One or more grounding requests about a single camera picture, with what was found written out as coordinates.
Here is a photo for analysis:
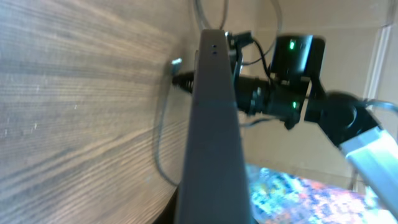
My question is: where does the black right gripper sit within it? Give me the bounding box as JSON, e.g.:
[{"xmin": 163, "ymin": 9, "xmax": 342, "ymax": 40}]
[{"xmin": 226, "ymin": 32, "xmax": 267, "ymax": 112}]

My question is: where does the black charger cable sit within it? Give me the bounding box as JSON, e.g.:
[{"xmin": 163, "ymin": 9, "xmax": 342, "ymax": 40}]
[{"xmin": 154, "ymin": 57, "xmax": 197, "ymax": 187}]

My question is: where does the Samsung Galaxy smartphone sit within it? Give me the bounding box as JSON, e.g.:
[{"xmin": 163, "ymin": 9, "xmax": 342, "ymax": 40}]
[{"xmin": 172, "ymin": 29, "xmax": 253, "ymax": 223}]

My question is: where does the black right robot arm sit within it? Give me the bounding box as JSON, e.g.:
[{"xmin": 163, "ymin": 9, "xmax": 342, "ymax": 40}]
[{"xmin": 226, "ymin": 32, "xmax": 397, "ymax": 215}]

